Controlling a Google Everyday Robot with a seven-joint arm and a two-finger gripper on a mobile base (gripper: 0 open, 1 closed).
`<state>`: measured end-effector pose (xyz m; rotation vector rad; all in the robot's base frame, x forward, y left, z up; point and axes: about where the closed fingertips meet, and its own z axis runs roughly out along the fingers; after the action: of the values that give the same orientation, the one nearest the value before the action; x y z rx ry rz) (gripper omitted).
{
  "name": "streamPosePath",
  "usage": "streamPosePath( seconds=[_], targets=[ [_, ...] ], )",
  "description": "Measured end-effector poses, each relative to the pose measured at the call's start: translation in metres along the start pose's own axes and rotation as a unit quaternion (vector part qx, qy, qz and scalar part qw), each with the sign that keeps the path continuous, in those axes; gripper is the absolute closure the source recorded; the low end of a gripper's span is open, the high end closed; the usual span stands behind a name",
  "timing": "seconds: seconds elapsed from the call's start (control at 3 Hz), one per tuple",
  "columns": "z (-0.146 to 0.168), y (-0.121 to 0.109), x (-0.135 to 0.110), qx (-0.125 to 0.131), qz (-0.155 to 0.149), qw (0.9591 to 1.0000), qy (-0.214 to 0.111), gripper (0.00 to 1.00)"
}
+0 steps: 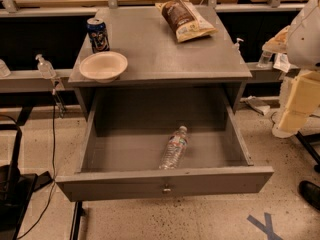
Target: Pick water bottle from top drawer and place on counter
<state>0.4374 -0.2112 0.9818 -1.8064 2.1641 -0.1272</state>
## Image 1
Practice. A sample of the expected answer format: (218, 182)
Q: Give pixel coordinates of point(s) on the clear plastic water bottle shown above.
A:
(175, 149)

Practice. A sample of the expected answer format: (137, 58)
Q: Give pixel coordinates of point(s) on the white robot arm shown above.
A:
(300, 41)

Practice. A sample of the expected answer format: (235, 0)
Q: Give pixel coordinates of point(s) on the water bottle on right shelf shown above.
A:
(264, 59)

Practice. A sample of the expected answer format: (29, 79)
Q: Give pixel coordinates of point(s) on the small pump bottle behind cabinet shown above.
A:
(238, 43)

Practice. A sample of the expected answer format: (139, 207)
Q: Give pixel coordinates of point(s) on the grey cabinet with counter top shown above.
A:
(154, 55)

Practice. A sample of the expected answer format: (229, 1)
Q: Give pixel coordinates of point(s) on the grey open top drawer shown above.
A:
(126, 136)

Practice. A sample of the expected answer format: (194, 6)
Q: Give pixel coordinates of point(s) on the clear hand sanitizer pump bottle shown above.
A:
(45, 67)

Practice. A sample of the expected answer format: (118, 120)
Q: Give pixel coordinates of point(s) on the white box on floor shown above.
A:
(258, 105)

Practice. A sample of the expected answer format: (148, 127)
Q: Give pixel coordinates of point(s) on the white packet on right shelf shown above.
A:
(281, 62)

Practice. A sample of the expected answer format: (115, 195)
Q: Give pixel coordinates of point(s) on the black shoe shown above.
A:
(310, 193)

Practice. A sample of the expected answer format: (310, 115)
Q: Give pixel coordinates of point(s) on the brown and white chip bag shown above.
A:
(185, 20)

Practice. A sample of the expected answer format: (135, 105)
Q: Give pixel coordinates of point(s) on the white paper bowl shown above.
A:
(103, 67)

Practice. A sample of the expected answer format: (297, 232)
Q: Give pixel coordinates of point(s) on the blue soda can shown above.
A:
(97, 32)

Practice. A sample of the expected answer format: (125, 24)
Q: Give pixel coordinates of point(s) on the black stand base at left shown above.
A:
(16, 189)

